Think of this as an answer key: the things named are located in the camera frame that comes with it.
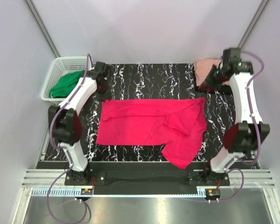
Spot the folded pink t-shirt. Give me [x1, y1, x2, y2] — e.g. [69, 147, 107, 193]
[194, 58, 221, 86]

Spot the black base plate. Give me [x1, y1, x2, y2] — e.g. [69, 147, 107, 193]
[65, 162, 230, 196]

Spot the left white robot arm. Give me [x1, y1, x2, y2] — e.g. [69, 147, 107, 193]
[48, 62, 112, 185]

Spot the folded black t-shirt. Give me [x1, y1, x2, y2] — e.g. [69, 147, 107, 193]
[195, 83, 232, 95]

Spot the black marble table mat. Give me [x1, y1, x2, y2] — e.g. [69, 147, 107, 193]
[79, 63, 235, 161]

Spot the white plastic basket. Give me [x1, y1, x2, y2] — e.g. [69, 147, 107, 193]
[40, 56, 87, 104]

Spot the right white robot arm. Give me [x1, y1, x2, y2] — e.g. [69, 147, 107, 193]
[198, 48, 270, 185]

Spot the green t-shirt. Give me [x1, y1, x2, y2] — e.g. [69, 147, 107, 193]
[49, 70, 84, 98]

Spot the red t-shirt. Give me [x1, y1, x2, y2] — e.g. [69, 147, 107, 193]
[96, 98, 207, 169]

